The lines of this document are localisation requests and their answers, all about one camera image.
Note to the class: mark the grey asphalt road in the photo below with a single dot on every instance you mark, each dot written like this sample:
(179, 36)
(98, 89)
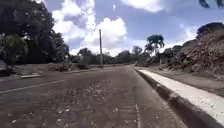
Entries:
(100, 100)

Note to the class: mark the brown dry vegetation bank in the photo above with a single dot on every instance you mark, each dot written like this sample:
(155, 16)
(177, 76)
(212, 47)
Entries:
(203, 50)

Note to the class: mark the dark stone kerb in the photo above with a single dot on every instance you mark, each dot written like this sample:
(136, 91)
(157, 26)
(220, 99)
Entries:
(173, 100)

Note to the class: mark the distant row of trees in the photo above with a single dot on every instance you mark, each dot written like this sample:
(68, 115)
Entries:
(110, 57)

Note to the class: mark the tall utility pole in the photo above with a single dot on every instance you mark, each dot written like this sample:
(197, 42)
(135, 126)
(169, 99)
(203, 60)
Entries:
(100, 46)

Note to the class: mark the bare dirt strip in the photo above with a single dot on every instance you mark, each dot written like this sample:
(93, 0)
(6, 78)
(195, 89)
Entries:
(200, 82)

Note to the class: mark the pale concrete pavement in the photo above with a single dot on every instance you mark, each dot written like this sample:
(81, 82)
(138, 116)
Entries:
(203, 98)

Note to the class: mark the low concrete kerb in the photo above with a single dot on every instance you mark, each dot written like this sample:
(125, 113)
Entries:
(30, 76)

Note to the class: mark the palm tree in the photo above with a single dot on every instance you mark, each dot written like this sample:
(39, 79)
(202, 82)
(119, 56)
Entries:
(155, 41)

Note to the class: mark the large dark leafy trees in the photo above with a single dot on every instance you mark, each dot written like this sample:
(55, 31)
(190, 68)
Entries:
(26, 33)

